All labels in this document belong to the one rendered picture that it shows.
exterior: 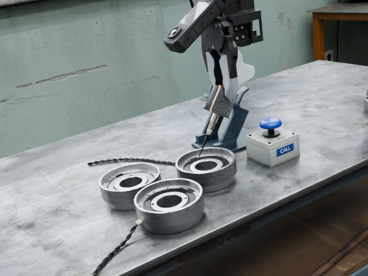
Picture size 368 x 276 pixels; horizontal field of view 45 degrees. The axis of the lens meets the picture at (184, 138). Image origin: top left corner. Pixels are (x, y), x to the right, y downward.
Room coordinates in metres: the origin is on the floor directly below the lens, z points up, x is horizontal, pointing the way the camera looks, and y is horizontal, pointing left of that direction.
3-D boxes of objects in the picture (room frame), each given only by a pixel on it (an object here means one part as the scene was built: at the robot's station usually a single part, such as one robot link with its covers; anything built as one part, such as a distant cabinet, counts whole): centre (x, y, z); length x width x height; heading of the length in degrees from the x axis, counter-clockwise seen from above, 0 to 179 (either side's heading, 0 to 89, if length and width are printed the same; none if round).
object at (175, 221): (0.59, 0.04, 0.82); 0.10 x 0.10 x 0.04
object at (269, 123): (0.75, -0.16, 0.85); 0.04 x 0.04 x 0.05
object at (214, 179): (0.70, -0.03, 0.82); 0.10 x 0.10 x 0.04
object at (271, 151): (0.75, -0.17, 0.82); 0.08 x 0.07 x 0.05; 117
